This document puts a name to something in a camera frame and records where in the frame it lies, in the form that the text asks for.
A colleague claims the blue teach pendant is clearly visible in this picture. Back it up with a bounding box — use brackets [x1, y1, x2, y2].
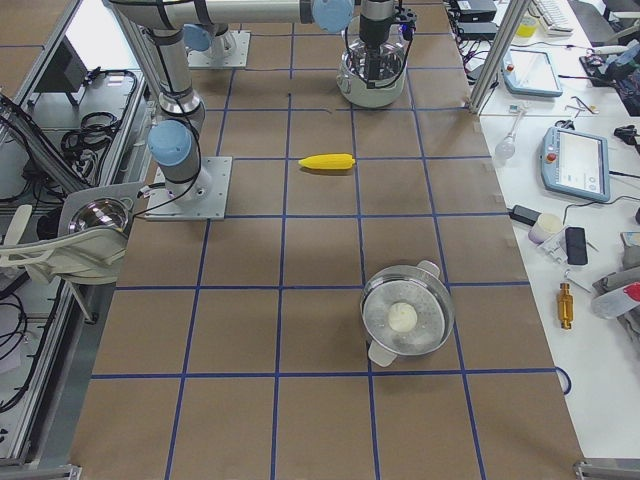
[539, 127, 611, 203]
[502, 49, 563, 98]

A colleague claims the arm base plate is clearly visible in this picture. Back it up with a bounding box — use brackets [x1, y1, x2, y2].
[143, 156, 233, 221]
[184, 26, 251, 69]

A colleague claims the gold metal fitting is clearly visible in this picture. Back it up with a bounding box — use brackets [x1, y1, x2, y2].
[556, 282, 574, 330]

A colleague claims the blue teach pendant far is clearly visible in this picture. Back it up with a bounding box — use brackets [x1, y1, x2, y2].
[502, 49, 563, 98]

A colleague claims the yellow corn cob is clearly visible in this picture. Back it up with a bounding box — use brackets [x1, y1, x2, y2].
[298, 153, 356, 173]

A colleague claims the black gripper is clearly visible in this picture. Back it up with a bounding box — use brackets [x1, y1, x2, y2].
[359, 0, 416, 89]

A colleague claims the steel bowl on chair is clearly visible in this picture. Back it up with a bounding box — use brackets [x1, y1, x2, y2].
[67, 198, 130, 234]

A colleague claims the black power adapter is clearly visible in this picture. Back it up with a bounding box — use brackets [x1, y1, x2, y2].
[565, 227, 588, 266]

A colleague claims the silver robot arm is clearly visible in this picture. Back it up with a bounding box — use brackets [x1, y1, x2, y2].
[181, 1, 416, 108]
[109, 1, 206, 204]

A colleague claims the aluminium frame post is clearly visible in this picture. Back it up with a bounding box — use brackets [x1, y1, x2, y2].
[467, 0, 530, 114]

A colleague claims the blue teach pendant near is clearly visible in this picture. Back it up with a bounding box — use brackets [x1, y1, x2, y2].
[539, 127, 611, 203]

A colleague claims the steel steamer pot with bun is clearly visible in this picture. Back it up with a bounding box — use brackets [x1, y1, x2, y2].
[360, 260, 455, 367]

